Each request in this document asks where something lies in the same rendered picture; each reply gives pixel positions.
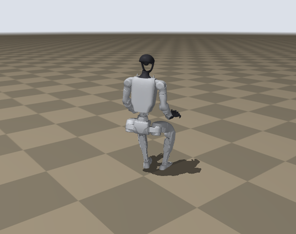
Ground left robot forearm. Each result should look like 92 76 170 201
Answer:
123 103 137 114

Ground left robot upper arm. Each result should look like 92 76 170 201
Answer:
122 77 133 105

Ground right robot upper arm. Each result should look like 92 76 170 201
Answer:
155 79 167 111

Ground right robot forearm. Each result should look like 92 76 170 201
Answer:
162 103 173 120

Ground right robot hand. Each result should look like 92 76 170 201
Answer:
169 109 181 119

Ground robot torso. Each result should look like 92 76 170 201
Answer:
131 74 158 135

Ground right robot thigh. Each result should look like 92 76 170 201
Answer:
148 121 174 139

